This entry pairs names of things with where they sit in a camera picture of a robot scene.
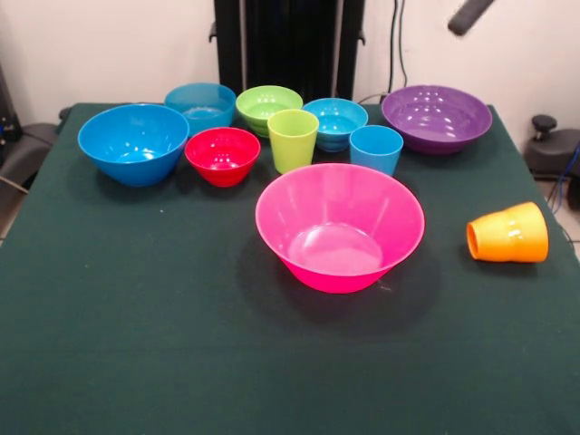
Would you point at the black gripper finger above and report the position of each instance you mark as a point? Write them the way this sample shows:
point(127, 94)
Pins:
point(466, 16)

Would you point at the large purple bowl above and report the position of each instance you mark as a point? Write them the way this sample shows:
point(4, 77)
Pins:
point(435, 122)

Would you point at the small cyan bowl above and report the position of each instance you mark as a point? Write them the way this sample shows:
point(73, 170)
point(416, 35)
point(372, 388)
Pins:
point(333, 120)

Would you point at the orange cup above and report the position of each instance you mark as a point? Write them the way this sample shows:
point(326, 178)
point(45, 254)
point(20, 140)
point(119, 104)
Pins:
point(528, 235)
point(487, 240)

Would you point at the large pink bowl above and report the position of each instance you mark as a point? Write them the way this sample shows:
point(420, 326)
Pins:
point(340, 204)

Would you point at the dark grey machine base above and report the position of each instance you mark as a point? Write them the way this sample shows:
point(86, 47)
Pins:
point(27, 149)
point(553, 154)

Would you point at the blue cup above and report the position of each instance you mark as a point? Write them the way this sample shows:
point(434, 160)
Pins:
point(376, 154)

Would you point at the green cup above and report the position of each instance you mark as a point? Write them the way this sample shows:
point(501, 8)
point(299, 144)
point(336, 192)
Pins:
point(292, 149)

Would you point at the small green bowl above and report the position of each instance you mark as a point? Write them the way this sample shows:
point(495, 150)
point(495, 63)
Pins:
point(260, 102)

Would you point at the small blue bowl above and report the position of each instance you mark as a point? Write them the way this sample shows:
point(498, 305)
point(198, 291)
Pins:
point(199, 120)

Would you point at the small red bowl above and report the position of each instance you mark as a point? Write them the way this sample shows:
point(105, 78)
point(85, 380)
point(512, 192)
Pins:
point(222, 167)

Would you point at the large blue bowl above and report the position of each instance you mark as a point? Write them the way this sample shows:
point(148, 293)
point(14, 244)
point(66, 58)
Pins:
point(131, 149)

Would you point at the dark green tablecloth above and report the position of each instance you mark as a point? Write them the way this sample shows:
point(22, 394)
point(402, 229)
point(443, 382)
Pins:
point(136, 294)

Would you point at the black equipment case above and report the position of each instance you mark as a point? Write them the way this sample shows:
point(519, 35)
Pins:
point(5, 113)

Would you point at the black pedestal column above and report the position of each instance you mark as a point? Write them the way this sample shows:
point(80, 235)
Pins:
point(290, 45)

